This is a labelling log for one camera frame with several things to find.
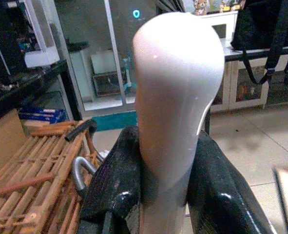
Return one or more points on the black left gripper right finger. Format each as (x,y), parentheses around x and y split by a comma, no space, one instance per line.
(219,185)

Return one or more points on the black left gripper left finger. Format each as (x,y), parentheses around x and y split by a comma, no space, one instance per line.
(114,175)

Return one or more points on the teal floor mat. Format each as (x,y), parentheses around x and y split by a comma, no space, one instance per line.
(114,120)

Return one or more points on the black tube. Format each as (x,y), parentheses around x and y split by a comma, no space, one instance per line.
(81,130)

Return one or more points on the bamboo slat rack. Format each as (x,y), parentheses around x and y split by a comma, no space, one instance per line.
(34,175)

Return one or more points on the blue cardboard box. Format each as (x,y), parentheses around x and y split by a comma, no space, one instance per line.
(42,115)

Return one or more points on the light blue kick scooter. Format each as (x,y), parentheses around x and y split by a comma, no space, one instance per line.
(129,73)

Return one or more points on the white glass-door cabinet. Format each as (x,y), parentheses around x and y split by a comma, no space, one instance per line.
(241,73)

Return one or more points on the glass sliding door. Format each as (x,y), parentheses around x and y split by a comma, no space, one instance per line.
(97,53)

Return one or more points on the black table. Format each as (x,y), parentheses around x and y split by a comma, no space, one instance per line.
(24,85)

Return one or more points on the white storage box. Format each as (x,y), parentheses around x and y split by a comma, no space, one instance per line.
(42,54)

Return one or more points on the black backpack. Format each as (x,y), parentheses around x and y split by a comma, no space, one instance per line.
(265,29)

